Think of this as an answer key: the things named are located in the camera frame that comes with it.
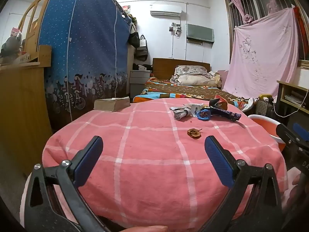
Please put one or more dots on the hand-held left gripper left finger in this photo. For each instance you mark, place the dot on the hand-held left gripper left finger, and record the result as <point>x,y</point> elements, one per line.
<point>88,162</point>

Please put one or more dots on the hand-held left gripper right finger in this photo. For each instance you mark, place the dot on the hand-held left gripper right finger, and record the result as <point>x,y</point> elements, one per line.
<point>218,162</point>

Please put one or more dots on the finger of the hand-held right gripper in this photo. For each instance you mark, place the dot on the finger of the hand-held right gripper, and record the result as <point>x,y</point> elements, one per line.
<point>289,135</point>
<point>300,128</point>

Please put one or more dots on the orange basin with white rim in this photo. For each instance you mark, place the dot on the orange basin with white rim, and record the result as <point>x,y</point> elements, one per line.
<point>265,125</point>

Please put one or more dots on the brown apple core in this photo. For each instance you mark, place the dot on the brown apple core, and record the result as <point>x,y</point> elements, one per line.
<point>193,133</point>

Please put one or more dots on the long dark blue wrapper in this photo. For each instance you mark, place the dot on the long dark blue wrapper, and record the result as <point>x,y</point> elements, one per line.
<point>225,114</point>

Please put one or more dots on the small blue wrapper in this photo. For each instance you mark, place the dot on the small blue wrapper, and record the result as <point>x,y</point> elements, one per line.
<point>203,114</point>

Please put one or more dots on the white torn packet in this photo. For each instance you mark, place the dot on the white torn packet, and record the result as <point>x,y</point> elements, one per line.
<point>195,108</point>

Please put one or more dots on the orange foil wrapper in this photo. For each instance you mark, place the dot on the orange foil wrapper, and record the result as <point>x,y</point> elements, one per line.
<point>221,102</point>

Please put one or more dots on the silver wrapper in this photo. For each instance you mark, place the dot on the silver wrapper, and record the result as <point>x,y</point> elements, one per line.
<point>181,114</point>

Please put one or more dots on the person's right hand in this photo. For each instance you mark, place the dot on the person's right hand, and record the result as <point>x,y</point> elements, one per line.
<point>295,181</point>

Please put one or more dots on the person's left hand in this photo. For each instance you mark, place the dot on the person's left hand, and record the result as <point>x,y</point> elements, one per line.
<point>149,229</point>

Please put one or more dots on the stack of papers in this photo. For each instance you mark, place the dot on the stack of papers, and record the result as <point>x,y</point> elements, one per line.
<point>293,98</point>

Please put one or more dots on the wooden shelf unit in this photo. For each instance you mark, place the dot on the wooden shelf unit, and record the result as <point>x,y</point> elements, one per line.
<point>281,94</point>

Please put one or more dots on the patterned bag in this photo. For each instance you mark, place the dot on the patterned bag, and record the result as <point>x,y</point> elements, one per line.
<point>261,106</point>

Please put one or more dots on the yellow case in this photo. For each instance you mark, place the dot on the yellow case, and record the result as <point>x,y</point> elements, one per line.
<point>264,98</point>

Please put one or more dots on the thick old book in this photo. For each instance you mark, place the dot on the thick old book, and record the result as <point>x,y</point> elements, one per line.
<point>113,105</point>

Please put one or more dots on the pink checked tablecloth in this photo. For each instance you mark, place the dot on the pink checked tablecloth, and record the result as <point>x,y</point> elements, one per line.
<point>149,174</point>

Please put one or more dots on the pink hanging sheet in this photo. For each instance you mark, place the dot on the pink hanging sheet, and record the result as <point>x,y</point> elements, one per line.
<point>263,53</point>

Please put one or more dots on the pink board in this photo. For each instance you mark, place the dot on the pink board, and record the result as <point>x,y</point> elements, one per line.
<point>223,77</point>

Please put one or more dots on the pillows on bed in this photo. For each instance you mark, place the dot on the pillows on bed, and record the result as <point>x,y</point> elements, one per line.
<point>193,81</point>

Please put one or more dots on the colourful cartoon bedspread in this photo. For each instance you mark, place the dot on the colourful cartoon bedspread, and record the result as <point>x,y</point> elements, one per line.
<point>169,90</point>

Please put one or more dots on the wooden cabinet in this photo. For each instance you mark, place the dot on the wooden cabinet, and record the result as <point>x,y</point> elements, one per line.
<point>21,101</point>

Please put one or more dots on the white nightstand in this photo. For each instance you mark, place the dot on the white nightstand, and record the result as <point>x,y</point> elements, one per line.
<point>138,82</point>

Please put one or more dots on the floral pillow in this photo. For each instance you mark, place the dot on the floral pillow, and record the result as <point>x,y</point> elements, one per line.
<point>190,69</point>

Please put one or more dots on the red cloth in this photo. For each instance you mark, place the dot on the red cloth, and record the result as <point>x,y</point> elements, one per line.
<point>300,24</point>

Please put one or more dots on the black tissue box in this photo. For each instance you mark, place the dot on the black tissue box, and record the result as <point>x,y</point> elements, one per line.
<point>141,67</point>

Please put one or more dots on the wooden bed headboard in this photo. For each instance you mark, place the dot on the wooden bed headboard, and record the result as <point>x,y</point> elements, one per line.
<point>164,67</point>

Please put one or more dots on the dark hanging bag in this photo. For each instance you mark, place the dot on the dark hanging bag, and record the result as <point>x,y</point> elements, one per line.
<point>142,54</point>

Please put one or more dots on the blue fabric wardrobe cover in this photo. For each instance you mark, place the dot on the blue fabric wardrobe cover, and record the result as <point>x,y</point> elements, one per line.
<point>84,41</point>

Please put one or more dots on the white hanging tote bag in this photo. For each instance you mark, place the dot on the white hanging tote bag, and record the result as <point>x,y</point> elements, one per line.
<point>143,43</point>

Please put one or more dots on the black hanging bag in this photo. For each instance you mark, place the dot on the black hanging bag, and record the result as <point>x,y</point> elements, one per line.
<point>134,38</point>

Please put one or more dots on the grey plush toy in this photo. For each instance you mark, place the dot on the grey plush toy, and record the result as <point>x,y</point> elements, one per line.
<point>10,43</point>

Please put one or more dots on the clutter atop wardrobe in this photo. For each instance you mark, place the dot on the clutter atop wardrobe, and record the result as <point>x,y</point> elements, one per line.
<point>130,17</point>

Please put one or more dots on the white air conditioner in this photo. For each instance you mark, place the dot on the white air conditioner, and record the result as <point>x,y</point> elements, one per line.
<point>165,10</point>

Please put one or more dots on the wall socket with plugs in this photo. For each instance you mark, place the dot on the wall socket with plugs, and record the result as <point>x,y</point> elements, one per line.
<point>174,28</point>

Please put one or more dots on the wooden bunk bed frame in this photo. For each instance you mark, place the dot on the wooden bunk bed frame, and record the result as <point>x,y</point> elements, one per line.
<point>31,17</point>

